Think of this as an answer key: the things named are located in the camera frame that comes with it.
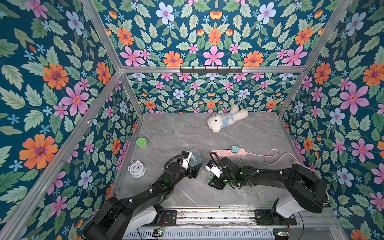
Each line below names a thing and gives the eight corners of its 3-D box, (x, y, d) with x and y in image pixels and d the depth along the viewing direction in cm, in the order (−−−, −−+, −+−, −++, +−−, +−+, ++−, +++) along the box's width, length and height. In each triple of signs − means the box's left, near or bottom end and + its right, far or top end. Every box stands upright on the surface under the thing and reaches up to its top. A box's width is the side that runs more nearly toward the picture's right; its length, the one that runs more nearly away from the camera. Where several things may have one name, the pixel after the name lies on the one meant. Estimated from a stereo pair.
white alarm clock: (128, 178, 89) (125, 175, 86) (133, 162, 95) (130, 159, 92) (144, 178, 89) (141, 175, 86) (148, 162, 95) (145, 159, 92)
